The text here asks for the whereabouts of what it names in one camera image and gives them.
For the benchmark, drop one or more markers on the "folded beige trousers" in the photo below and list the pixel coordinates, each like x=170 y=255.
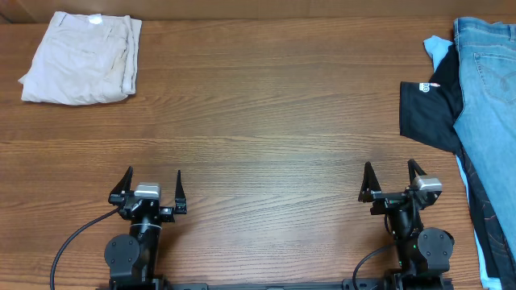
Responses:
x=84 y=60

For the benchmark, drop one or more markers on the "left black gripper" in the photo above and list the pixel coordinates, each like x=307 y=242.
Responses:
x=168 y=214

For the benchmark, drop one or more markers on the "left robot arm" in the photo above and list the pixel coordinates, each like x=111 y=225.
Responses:
x=132 y=257

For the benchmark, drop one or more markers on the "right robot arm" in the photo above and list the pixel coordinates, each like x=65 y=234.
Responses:
x=423 y=254

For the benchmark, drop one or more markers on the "black printed jersey shirt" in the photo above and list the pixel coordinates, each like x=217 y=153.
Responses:
x=428 y=111

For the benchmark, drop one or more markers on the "light blue denim jeans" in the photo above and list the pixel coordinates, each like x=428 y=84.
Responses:
x=486 y=125

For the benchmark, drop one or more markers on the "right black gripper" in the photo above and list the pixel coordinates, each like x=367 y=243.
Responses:
x=388 y=200

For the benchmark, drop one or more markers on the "light blue t-shirt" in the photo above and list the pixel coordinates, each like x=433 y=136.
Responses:
x=437 y=49

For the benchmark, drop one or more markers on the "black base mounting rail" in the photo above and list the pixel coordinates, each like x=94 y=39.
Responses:
x=346 y=284

